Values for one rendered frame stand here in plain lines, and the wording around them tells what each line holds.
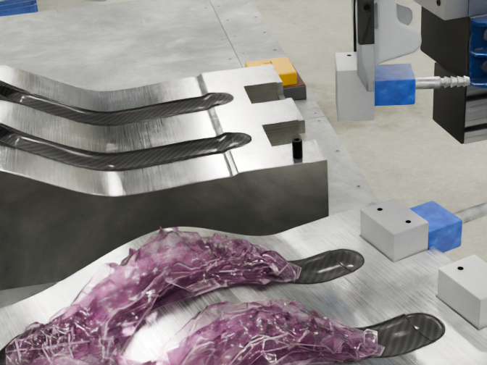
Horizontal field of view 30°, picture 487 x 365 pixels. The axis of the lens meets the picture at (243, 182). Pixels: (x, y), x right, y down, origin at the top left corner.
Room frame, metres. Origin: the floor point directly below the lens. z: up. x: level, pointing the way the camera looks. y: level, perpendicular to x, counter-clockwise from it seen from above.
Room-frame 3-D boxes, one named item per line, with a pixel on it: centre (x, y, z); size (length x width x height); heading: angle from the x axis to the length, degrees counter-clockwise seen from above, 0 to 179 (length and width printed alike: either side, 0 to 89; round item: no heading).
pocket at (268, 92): (0.93, -0.03, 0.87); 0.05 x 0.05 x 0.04; 8
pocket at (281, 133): (0.83, -0.05, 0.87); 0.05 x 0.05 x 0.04; 8
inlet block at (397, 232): (0.68, -0.17, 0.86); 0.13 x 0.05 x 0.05; 115
